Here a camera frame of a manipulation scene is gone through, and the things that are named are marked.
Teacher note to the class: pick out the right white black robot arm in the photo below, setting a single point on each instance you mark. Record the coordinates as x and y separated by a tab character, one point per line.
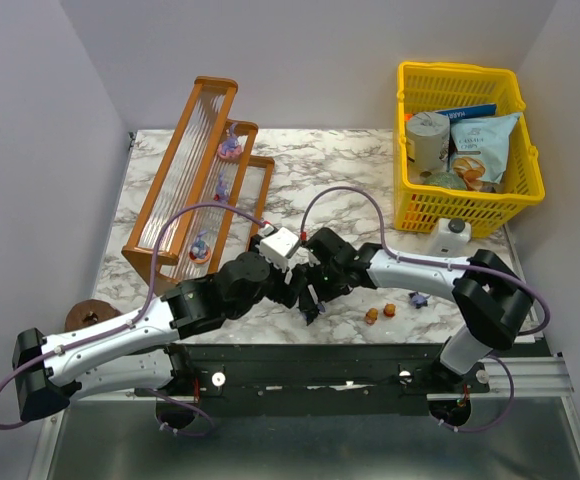
492	300

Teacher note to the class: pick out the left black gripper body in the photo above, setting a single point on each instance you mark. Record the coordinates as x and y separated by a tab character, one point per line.
293	291

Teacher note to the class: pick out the light blue chips bag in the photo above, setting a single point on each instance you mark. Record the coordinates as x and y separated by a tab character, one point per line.
481	149

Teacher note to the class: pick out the brown tiered acrylic shelf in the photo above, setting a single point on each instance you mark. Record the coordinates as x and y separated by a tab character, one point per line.
179	203

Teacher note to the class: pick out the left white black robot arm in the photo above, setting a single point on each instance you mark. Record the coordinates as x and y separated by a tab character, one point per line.
47	368

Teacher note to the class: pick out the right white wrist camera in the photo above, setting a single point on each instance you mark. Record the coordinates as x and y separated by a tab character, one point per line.
312	259

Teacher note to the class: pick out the dark blue box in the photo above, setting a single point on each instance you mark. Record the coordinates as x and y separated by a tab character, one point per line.
468	112

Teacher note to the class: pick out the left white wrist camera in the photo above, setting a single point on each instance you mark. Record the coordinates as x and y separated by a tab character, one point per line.
278	245

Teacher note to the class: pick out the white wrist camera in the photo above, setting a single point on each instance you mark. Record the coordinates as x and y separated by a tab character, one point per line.
278	245
312	259

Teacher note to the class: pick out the yellow plastic basket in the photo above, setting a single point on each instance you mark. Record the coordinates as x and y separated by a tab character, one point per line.
431	86

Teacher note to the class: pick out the orange bear toy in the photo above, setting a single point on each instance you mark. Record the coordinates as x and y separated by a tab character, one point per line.
371	316
389	310

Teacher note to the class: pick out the orange bear toy front left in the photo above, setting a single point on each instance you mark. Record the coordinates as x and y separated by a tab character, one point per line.
371	316

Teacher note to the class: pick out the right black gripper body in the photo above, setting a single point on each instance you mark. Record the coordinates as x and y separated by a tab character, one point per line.
315	279

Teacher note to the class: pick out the orange bear toy front right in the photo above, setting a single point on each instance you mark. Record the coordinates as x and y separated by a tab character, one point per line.
389	310

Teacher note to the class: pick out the purple donkey red base toy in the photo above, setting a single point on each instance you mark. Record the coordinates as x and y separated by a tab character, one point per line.
222	191

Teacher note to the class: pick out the white bottle grey cap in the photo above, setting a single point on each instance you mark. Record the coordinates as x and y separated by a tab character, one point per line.
449	238

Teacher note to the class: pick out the brown topped white roll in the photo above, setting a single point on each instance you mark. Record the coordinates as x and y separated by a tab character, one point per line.
89	312

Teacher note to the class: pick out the green round item in basket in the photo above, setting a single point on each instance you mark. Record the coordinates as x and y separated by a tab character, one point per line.
445	180

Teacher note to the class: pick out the grey cylindrical canister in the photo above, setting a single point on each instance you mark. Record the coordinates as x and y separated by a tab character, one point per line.
427	141

